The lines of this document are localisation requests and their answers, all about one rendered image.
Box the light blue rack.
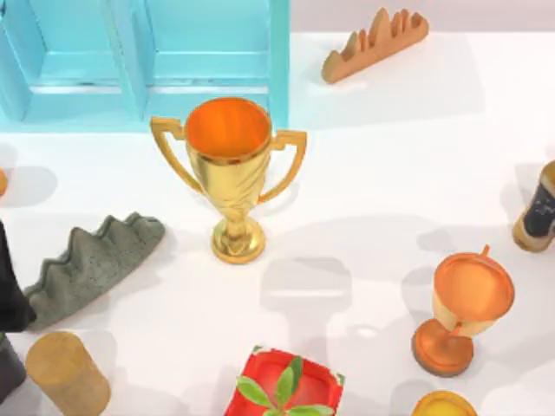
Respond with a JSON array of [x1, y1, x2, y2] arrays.
[[0, 0, 291, 133]]

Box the red plant pot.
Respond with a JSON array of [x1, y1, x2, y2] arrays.
[[223, 345, 347, 416]]

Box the green plant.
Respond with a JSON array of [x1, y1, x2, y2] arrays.
[[236, 355, 335, 416]]

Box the orange bread loaf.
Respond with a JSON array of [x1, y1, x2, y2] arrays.
[[321, 7, 430, 87]]

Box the grey-green bread loaf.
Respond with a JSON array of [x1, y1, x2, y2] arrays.
[[23, 211, 167, 332]]

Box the orange goblet trophy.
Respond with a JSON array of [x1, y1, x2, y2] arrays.
[[411, 244, 516, 378]]

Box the yellow cup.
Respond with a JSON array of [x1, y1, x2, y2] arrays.
[[409, 390, 479, 416]]

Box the black and tan bottle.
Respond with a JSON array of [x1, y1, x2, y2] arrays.
[[512, 159, 555, 254]]

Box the tan wooden cylinder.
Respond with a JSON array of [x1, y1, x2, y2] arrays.
[[24, 331, 112, 416]]

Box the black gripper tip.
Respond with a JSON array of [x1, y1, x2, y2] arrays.
[[0, 218, 37, 334]]

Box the gold trophy with two handles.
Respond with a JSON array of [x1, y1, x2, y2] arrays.
[[149, 97, 308, 264]]

